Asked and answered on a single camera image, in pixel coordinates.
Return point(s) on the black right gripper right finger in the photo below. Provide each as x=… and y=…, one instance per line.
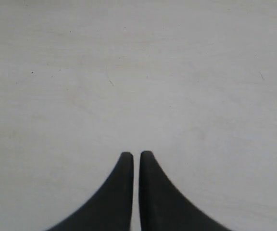
x=162, y=207

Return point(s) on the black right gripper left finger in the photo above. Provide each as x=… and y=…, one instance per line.
x=110, y=207

